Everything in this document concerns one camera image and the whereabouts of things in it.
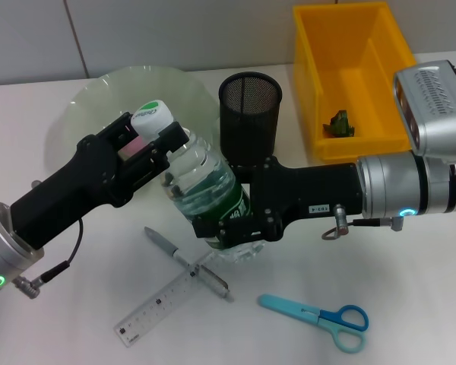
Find black mesh pen holder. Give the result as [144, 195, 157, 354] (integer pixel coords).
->
[217, 72, 283, 168]

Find clear green-label water bottle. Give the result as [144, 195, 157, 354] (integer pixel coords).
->
[131, 99, 267, 265]

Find yellow plastic bin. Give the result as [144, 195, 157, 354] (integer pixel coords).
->
[291, 1, 417, 163]

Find right gripper cable with plugs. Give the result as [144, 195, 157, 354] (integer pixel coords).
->
[321, 203, 406, 241]

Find transparent plastic ruler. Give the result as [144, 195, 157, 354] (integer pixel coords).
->
[112, 249, 237, 349]

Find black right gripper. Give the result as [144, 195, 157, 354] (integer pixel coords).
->
[192, 155, 366, 251]

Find left gripper cable with plugs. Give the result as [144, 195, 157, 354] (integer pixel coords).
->
[14, 180, 84, 300]

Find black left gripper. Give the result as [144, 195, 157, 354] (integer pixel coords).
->
[9, 112, 189, 252]

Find grey pen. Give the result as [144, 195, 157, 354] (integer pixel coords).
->
[143, 227, 235, 304]

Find pink peach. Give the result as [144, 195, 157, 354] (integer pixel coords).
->
[119, 137, 149, 160]

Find gripper cable with plugs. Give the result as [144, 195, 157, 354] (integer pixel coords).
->
[321, 203, 406, 241]
[14, 180, 84, 300]

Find blue scissors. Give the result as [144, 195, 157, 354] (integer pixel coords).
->
[257, 293, 369, 354]

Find green wavy glass fruit plate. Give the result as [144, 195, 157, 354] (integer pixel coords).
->
[47, 65, 220, 198]

